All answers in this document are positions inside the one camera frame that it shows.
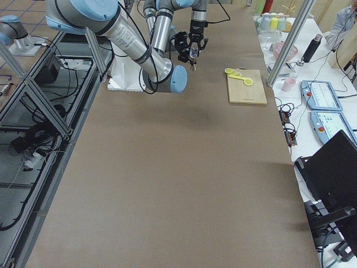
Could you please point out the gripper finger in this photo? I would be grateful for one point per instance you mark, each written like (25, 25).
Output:
(202, 44)

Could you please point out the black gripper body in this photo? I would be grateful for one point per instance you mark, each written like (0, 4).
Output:
(197, 27)

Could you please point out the clear glass cup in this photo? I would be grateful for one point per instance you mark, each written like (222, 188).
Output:
(194, 52)

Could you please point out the yellow cup on rack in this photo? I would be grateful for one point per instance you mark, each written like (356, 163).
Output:
(274, 23)

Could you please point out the pink plastic cup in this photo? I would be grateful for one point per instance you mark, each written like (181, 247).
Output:
(288, 84)

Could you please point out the yellow plastic spoon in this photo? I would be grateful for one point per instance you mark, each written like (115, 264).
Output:
(238, 77)

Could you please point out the bamboo cutting board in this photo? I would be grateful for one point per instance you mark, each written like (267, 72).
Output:
(238, 93)

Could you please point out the black water bottle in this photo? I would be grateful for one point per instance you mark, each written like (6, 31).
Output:
(312, 47)

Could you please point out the upper teach pendant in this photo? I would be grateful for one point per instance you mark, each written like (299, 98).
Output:
(320, 95)

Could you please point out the teach pendant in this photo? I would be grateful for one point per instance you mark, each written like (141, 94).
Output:
(320, 95)
(328, 123)

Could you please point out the person in grey shirt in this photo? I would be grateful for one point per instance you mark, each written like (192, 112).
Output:
(344, 21)

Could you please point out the lower teach pendant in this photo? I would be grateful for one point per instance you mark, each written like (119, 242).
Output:
(328, 123)

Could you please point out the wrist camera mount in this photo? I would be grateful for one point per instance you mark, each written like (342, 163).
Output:
(179, 41)

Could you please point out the aluminium frame post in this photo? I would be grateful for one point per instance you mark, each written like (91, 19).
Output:
(290, 40)

